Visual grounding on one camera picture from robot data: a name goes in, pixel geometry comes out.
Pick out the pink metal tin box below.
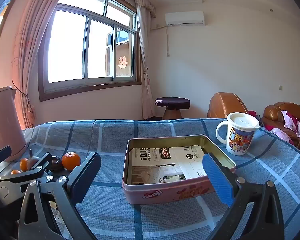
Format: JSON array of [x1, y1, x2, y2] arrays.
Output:
[[122, 134, 237, 205]]

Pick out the pink floral cloth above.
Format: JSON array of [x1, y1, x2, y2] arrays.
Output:
[[270, 110, 300, 145]]

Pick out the wide pink curtain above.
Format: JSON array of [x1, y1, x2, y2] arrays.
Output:
[[11, 0, 73, 129]]

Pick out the dark brown water chestnut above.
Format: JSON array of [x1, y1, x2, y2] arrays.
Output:
[[50, 156, 64, 172]]

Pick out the purple round fruit with stem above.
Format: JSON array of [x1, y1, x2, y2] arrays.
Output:
[[27, 149, 42, 170]]

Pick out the newspaper lining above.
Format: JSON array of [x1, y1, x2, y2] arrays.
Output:
[[129, 145, 210, 185]]

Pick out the blue plaid tablecloth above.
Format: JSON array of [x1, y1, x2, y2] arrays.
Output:
[[0, 118, 300, 240]]

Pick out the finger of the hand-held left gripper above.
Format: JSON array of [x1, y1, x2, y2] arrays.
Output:
[[0, 145, 12, 167], [0, 152, 53, 183]]

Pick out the pink electric kettle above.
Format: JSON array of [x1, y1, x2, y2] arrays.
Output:
[[0, 86, 27, 162]]

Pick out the white air conditioner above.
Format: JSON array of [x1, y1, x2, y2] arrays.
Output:
[[165, 11, 206, 26]]

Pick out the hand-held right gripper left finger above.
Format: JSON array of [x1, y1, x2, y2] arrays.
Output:
[[18, 152, 102, 240]]

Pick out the brown leather sofa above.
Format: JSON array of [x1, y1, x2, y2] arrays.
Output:
[[261, 102, 300, 153]]

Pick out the brown framed sliding window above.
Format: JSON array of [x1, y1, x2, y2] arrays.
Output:
[[39, 0, 143, 102]]

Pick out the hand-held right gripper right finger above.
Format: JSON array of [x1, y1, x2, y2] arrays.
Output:
[[202, 152, 285, 240]]

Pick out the large orange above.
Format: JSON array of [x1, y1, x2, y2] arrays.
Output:
[[62, 152, 81, 171]]

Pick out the white cartoon mug with lid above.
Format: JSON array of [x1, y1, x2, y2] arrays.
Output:
[[216, 112, 260, 156]]

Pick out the narrow pink curtain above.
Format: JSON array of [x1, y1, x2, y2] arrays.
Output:
[[136, 4, 157, 120]]

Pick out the brown leather armchair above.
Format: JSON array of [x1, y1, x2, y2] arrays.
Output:
[[207, 92, 249, 119]]

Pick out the curtain tieback tassel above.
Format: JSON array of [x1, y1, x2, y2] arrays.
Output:
[[12, 79, 38, 129]]

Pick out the air conditioner power cord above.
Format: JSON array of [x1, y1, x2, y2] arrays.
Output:
[[150, 25, 170, 57]]

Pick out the round purple cushioned stool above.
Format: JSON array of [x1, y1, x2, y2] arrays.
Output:
[[154, 97, 191, 120]]

